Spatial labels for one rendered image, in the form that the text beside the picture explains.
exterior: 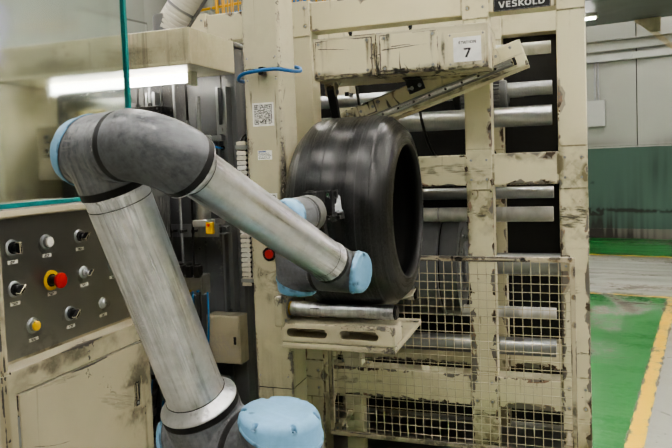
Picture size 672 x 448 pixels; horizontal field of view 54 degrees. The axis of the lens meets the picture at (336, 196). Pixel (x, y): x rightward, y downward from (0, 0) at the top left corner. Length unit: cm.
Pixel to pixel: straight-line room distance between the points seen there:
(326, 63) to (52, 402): 136
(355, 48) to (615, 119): 906
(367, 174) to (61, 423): 101
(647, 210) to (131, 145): 1035
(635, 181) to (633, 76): 160
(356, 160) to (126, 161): 92
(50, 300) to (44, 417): 28
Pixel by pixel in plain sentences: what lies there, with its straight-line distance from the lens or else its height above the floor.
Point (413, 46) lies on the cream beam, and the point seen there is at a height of 172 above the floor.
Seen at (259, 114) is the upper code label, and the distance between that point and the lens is 214.
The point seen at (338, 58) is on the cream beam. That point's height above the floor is 171.
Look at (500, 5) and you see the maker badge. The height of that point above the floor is 190.
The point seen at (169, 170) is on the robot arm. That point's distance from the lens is 104.
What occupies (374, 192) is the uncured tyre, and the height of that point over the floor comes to 126.
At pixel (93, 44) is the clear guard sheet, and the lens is 199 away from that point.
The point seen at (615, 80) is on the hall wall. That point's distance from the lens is 1121.
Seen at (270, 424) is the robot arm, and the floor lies 90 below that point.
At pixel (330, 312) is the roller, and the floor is 90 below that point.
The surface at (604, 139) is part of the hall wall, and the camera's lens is 1118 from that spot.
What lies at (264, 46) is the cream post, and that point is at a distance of 216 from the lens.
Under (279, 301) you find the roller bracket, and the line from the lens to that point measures 204.
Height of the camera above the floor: 135
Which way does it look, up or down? 3 degrees down
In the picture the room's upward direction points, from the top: 2 degrees counter-clockwise
